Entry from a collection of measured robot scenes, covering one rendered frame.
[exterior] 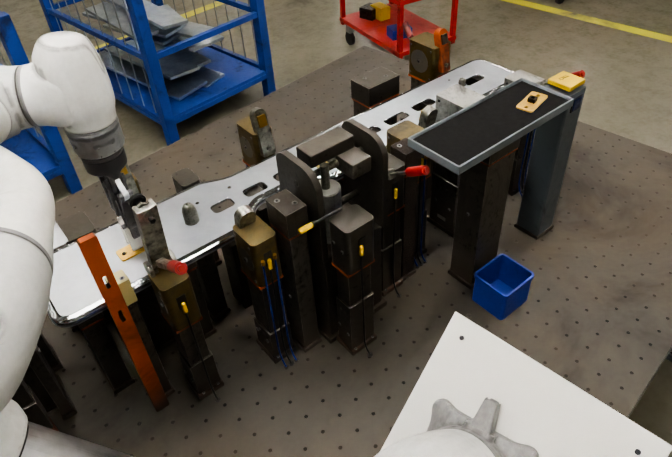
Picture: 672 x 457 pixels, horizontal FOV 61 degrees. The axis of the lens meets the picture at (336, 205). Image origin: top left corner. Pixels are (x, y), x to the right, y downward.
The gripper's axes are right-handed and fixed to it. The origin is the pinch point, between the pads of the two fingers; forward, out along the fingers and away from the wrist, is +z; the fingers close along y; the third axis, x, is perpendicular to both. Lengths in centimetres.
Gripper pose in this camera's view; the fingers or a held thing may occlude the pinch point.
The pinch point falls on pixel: (132, 231)
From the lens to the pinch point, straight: 124.2
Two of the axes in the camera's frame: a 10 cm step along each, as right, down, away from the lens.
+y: 6.3, 4.7, -6.2
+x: 7.8, -4.3, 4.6
